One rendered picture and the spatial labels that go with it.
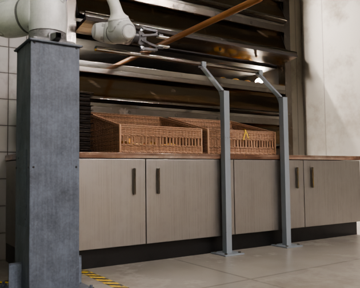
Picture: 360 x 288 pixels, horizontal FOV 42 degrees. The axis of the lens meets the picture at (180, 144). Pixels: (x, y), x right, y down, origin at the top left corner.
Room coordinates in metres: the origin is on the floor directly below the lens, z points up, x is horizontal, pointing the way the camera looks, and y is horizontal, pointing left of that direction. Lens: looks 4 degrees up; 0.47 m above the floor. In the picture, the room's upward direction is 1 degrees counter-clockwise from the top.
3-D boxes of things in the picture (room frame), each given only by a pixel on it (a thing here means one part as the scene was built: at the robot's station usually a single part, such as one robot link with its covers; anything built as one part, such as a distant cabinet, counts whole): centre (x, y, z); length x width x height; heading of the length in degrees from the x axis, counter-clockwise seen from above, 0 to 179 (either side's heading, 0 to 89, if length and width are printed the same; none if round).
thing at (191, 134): (2.79, 0.23, 0.72); 0.56 x 0.49 x 0.28; 125
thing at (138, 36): (2.46, 0.22, 1.20); 0.09 x 0.07 x 0.08; 122
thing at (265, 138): (3.11, -0.27, 0.72); 0.56 x 0.49 x 0.28; 122
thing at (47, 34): (1.90, 0.54, 1.03); 0.22 x 0.18 x 0.06; 34
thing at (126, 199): (3.03, -0.18, 0.29); 2.42 x 0.56 x 0.58; 123
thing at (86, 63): (3.35, -0.10, 1.16); 1.80 x 0.06 x 0.04; 123
